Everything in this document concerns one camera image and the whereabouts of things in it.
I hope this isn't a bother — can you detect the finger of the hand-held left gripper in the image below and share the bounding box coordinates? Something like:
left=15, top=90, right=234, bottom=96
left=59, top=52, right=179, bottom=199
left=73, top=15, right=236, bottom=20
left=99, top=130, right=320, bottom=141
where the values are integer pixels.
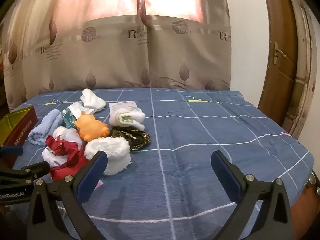
left=0, top=145, right=24, bottom=168
left=0, top=161, right=50, bottom=184

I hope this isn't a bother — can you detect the beige leaf-print curtain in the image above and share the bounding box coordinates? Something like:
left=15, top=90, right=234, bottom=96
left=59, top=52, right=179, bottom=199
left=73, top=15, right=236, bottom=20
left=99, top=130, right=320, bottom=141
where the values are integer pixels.
left=4, top=0, right=148, bottom=113
left=137, top=0, right=231, bottom=91

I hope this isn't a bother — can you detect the light blue towel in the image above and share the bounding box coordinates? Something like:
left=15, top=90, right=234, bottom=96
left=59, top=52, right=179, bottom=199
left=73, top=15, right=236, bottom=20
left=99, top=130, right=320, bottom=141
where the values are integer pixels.
left=28, top=109, right=64, bottom=145

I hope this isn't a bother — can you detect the blue checked bed sheet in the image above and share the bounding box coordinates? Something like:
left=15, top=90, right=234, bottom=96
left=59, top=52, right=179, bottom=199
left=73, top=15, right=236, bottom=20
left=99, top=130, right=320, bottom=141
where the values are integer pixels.
left=11, top=88, right=314, bottom=240

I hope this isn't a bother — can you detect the teal and white plastic packet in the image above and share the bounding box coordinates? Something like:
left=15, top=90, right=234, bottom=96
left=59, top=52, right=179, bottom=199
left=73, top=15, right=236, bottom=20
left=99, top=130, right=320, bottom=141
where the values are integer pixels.
left=61, top=102, right=88, bottom=128

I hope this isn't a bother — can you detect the white cloth with green patch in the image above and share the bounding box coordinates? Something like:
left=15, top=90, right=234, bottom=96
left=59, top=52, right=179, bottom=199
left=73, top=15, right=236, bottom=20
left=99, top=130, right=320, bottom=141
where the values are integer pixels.
left=117, top=111, right=146, bottom=131

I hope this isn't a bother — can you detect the red tin box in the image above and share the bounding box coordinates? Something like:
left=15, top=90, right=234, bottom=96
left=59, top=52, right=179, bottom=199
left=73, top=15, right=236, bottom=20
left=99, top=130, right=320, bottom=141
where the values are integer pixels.
left=0, top=106, right=37, bottom=147

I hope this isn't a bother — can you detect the white sock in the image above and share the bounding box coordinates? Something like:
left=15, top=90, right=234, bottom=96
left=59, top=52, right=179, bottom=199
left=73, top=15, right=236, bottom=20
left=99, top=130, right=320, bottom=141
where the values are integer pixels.
left=80, top=88, right=107, bottom=112

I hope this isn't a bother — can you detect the orange plush toy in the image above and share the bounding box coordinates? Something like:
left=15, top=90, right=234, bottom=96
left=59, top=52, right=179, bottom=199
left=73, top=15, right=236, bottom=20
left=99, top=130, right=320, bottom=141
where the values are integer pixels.
left=74, top=112, right=110, bottom=141

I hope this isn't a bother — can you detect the black gold cord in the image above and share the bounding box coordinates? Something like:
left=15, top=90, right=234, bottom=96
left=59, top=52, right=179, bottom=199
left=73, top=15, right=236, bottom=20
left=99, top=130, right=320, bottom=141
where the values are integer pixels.
left=111, top=127, right=151, bottom=152

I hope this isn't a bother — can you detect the brown wooden door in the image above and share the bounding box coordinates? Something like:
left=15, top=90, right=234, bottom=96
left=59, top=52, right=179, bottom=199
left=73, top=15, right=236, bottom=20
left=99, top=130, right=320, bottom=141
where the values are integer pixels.
left=257, top=0, right=299, bottom=128

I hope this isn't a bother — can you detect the red and white cloth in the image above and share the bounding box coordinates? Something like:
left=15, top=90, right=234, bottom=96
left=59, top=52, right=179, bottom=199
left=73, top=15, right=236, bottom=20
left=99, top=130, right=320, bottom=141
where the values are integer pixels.
left=42, top=126, right=100, bottom=183

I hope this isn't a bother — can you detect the white fluffy cloth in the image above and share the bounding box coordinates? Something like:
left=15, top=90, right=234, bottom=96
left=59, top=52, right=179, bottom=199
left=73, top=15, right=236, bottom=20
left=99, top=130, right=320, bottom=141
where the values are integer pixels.
left=84, top=137, right=132, bottom=176

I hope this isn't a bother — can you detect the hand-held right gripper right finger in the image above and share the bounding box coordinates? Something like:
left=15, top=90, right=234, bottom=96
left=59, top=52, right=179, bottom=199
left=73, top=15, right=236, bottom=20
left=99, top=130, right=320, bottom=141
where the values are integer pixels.
left=211, top=151, right=293, bottom=240

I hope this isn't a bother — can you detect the brown studded bed frame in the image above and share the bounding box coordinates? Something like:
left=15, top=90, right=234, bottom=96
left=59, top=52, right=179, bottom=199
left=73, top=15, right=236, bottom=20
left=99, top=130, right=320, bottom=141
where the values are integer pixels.
left=290, top=167, right=320, bottom=240

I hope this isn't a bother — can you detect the brass door handle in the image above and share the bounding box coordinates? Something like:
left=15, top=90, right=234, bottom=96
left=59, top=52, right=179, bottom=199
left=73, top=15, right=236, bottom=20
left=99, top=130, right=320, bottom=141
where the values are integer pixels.
left=272, top=42, right=285, bottom=65

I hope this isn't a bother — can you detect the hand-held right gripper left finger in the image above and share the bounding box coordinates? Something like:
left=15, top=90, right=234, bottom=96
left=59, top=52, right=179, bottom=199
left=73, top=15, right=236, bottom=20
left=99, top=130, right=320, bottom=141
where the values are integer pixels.
left=26, top=151, right=108, bottom=240

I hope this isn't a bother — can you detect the floral print white packet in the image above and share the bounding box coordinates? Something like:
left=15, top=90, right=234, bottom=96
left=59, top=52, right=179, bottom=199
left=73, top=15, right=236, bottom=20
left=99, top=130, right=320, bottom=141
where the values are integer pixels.
left=109, top=101, right=138, bottom=126

